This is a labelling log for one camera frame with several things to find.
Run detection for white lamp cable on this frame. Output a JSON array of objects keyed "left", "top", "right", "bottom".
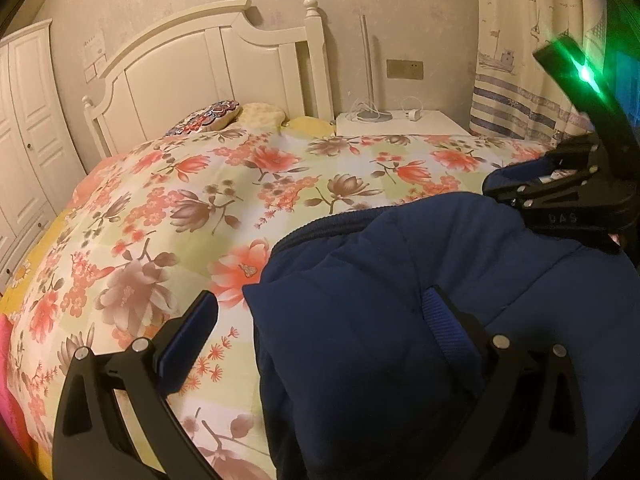
[{"left": 347, "top": 98, "right": 382, "bottom": 122}]

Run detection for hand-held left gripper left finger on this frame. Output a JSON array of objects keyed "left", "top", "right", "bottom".
[{"left": 52, "top": 290, "right": 221, "bottom": 480}]

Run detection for white nightstand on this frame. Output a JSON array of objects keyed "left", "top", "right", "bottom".
[{"left": 335, "top": 110, "right": 474, "bottom": 139}]

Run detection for navy padded jacket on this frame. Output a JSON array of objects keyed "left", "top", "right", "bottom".
[{"left": 242, "top": 157, "right": 640, "bottom": 480}]

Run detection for floral quilt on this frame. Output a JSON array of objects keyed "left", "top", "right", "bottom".
[{"left": 10, "top": 127, "right": 558, "bottom": 480}]

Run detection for cream panelled wardrobe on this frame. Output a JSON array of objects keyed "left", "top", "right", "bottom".
[{"left": 0, "top": 19, "right": 89, "bottom": 291}]

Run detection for white wall switches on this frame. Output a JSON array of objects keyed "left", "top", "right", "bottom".
[{"left": 82, "top": 30, "right": 109, "bottom": 84}]

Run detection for brass wall socket plate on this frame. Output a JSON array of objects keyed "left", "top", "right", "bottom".
[{"left": 386, "top": 59, "right": 425, "bottom": 81}]

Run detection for yellow bed sheet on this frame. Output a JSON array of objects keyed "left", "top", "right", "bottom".
[{"left": 0, "top": 116, "right": 336, "bottom": 321}]

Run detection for cream wooden bed headboard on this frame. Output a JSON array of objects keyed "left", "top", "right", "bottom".
[{"left": 82, "top": 0, "right": 335, "bottom": 161}]

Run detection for ship print curtain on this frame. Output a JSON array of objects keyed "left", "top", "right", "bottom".
[{"left": 470, "top": 0, "right": 623, "bottom": 142}]

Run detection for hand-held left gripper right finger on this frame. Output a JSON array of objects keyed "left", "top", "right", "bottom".
[{"left": 421, "top": 285, "right": 587, "bottom": 480}]

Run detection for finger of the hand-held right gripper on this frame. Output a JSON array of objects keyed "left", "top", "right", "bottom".
[
  {"left": 544, "top": 132, "right": 602, "bottom": 173},
  {"left": 482, "top": 167, "right": 598, "bottom": 212}
]

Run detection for white charger with cable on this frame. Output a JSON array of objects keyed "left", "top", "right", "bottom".
[{"left": 400, "top": 96, "right": 427, "bottom": 123}]

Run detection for pale yellow pillow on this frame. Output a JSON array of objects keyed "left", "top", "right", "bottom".
[{"left": 239, "top": 102, "right": 289, "bottom": 129}]

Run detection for patterned round cushion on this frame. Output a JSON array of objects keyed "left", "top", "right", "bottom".
[{"left": 165, "top": 101, "right": 241, "bottom": 136}]

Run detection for white desk lamp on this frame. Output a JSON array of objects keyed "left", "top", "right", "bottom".
[{"left": 350, "top": 14, "right": 394, "bottom": 124}]

